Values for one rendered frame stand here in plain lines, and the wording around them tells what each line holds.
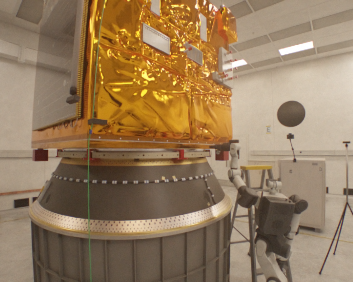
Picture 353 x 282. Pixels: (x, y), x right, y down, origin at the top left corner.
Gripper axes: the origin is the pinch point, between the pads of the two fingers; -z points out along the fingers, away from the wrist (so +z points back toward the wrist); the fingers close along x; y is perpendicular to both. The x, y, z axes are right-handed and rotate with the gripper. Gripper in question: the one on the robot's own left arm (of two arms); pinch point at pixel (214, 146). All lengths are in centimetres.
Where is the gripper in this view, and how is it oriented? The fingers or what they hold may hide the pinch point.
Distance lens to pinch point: 206.1
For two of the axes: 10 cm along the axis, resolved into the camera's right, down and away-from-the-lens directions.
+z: 7.5, -0.3, -6.6
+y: 0.0, 10.0, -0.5
